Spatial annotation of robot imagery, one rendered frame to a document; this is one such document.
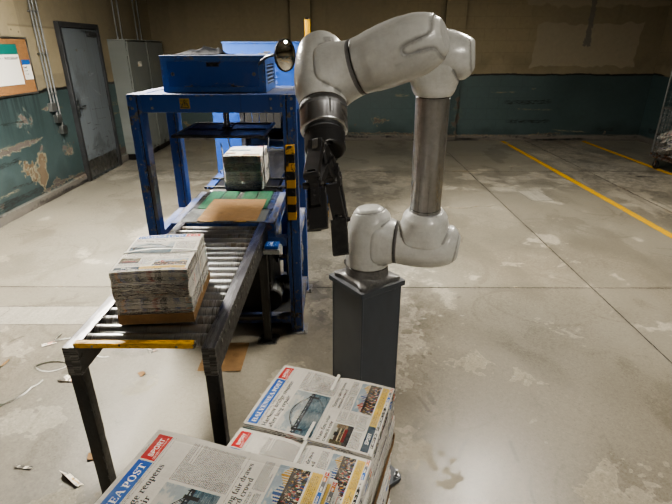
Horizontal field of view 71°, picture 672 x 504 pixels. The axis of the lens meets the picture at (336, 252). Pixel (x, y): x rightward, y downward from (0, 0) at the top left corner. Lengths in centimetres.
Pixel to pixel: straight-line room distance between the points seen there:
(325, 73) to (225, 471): 75
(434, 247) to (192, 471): 100
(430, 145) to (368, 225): 34
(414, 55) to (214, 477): 82
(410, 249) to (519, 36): 940
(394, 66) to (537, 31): 1010
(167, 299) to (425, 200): 102
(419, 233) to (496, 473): 132
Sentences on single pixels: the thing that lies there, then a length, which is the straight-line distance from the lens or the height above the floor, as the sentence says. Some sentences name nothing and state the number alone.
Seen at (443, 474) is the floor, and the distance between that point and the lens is 243.
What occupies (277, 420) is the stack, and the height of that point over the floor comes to 83.
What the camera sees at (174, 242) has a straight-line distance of 211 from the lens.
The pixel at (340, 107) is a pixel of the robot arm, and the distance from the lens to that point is 89.
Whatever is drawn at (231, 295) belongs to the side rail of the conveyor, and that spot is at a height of 80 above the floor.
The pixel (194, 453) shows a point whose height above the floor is 107.
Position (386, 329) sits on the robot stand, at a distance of 182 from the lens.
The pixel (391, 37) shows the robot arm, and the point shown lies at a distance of 88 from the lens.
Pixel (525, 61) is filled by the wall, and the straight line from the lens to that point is 1089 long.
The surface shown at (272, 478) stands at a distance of 95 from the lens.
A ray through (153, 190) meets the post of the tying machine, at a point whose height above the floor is 100.
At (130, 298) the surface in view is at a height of 92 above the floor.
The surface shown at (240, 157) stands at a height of 105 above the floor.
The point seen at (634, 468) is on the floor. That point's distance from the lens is 277.
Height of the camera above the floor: 178
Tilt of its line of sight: 23 degrees down
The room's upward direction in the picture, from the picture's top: straight up
